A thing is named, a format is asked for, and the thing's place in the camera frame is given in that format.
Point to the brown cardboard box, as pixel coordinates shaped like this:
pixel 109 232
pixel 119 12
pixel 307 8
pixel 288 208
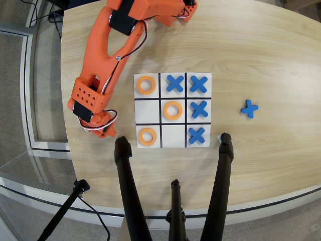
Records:
pixel 301 3

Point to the thin black tripod leg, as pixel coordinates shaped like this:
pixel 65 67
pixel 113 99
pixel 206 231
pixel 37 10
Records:
pixel 176 208

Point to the white tic-tac-toe board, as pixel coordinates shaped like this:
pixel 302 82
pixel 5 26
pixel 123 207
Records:
pixel 173 135

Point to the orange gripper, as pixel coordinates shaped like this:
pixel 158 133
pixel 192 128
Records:
pixel 108 131

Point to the blue foam cross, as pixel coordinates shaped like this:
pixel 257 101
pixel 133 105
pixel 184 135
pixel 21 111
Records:
pixel 175 83
pixel 196 135
pixel 199 109
pixel 198 84
pixel 249 109

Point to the grey metal glass frame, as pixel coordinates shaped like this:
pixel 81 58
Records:
pixel 25 75

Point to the thick black tripod leg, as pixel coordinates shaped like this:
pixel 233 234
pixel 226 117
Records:
pixel 220 180
pixel 128 188

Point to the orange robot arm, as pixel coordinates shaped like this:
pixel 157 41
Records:
pixel 96 50

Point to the black furniture base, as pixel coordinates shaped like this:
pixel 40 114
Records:
pixel 60 2

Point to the black stand pole with clamp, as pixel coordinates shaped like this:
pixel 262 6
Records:
pixel 64 208

